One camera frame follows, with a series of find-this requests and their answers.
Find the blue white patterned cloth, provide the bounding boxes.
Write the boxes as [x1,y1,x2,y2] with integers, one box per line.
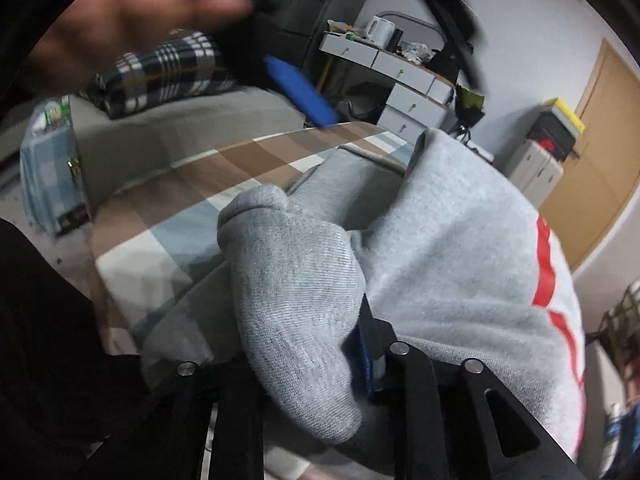
[602,400,638,480]

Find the black red box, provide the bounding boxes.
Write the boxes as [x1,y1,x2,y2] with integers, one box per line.
[525,110,578,156]

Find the white kettle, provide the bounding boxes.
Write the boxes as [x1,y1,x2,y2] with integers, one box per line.
[367,16,396,46]

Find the white drawer cabinet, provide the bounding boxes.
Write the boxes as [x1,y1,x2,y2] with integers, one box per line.
[320,30,458,143]

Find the light blue storage box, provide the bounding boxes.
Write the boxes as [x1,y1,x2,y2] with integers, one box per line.
[20,95,93,236]

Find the grey sweatshirt with red print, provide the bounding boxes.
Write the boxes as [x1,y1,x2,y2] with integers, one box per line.
[132,127,586,480]

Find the plaid blanket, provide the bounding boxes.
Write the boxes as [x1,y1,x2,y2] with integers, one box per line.
[85,30,241,121]

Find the green black bag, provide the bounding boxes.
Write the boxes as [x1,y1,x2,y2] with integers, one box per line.
[455,85,486,131]

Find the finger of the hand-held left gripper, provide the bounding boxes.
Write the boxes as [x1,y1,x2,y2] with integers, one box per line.
[262,55,341,128]
[425,0,490,93]

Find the person's left hand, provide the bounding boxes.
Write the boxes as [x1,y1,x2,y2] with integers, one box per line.
[25,0,256,96]

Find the white storage boxes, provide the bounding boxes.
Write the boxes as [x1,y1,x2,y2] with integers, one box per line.
[507,140,563,206]

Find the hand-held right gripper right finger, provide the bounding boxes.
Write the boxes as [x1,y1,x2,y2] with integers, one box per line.
[342,292,588,480]

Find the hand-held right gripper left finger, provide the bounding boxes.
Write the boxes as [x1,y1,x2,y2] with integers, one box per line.
[75,360,266,480]

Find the wooden door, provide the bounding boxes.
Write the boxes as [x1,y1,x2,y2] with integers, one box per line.
[540,37,640,273]

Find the checkered bed sheet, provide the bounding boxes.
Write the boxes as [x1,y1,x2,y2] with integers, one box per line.
[90,120,416,356]

